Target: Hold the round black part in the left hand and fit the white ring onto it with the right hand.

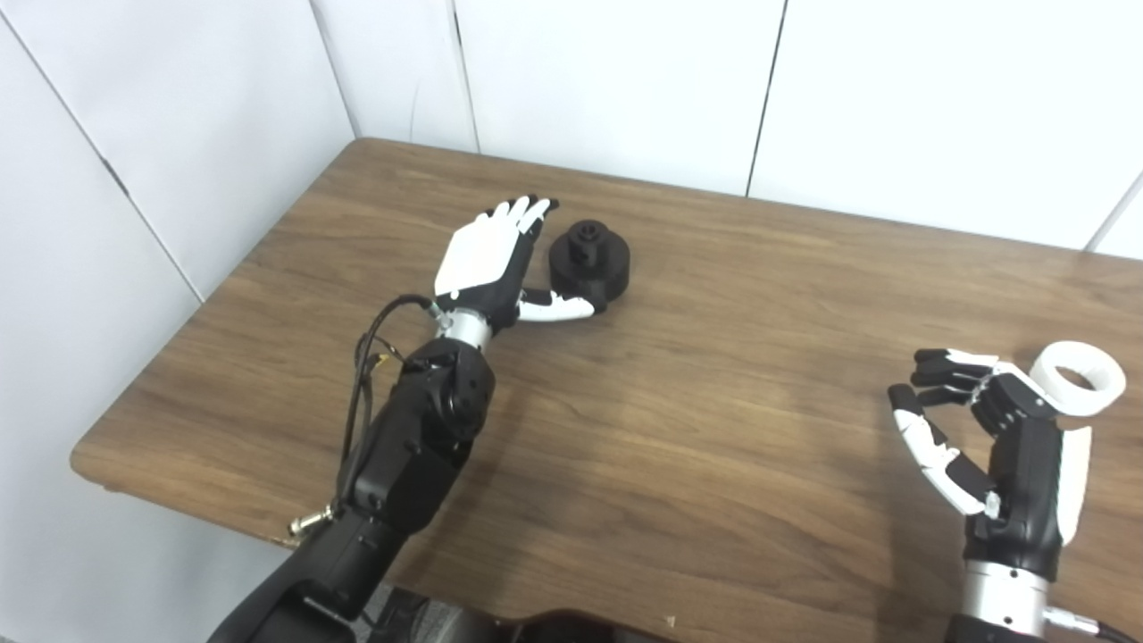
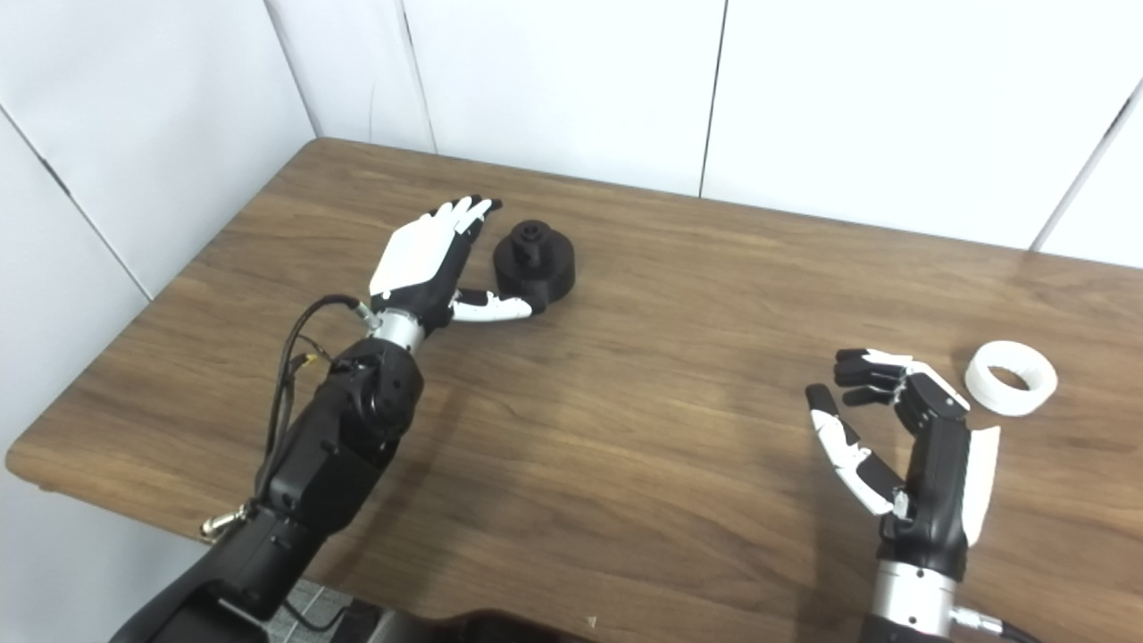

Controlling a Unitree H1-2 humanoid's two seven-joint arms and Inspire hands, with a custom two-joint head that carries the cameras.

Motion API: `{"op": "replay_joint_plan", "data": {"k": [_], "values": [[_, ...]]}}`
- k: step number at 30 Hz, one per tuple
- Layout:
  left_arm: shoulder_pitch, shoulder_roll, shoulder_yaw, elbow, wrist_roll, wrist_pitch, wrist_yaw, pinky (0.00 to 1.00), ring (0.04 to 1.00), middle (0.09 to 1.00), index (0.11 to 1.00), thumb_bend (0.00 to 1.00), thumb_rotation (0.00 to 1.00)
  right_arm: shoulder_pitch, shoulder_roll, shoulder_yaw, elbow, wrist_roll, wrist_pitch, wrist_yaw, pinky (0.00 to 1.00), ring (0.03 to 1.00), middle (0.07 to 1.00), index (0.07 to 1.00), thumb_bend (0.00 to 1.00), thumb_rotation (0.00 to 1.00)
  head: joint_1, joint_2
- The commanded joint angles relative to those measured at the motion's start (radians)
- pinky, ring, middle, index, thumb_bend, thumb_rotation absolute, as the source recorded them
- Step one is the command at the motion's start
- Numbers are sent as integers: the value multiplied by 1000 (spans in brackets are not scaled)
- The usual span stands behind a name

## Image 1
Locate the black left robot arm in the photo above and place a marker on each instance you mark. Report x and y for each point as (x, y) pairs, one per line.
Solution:
(406, 464)

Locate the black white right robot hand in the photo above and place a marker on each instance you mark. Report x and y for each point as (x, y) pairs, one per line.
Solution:
(1027, 482)

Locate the black robot torso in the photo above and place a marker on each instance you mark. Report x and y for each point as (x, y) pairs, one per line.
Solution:
(500, 625)

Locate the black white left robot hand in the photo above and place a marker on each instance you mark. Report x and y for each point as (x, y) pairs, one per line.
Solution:
(482, 254)

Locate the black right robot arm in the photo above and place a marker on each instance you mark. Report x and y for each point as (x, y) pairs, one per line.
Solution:
(1005, 607)

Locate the round black stepped part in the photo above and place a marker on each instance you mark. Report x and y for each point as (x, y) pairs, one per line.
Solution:
(598, 272)

